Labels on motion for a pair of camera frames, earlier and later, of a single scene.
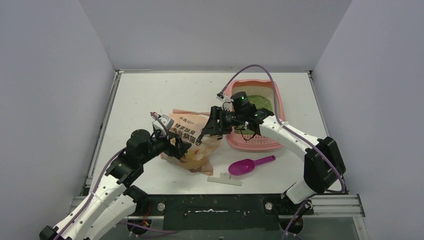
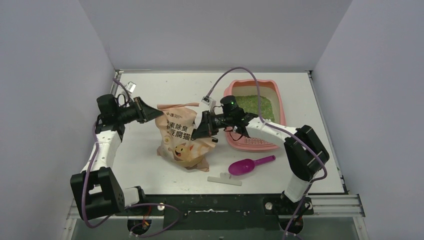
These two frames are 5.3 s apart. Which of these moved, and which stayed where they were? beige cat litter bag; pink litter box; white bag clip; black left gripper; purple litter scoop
Moved: beige cat litter bag; black left gripper
Stayed: purple litter scoop; white bag clip; pink litter box
